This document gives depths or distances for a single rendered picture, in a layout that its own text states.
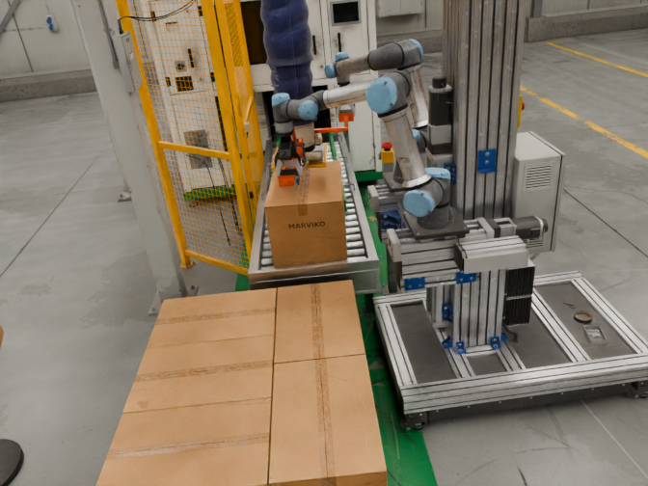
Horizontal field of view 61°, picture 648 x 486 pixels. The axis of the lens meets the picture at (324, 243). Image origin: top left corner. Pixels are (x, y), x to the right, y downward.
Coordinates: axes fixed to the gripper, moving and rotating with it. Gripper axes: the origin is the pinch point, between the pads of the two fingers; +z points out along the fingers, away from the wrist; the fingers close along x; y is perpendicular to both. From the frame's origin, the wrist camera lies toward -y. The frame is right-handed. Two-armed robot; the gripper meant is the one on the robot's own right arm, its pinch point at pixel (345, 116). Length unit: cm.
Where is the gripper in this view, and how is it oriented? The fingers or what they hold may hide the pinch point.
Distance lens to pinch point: 325.6
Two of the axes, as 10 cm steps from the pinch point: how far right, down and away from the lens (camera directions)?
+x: 10.0, -0.8, -0.6
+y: -0.1, 4.8, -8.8
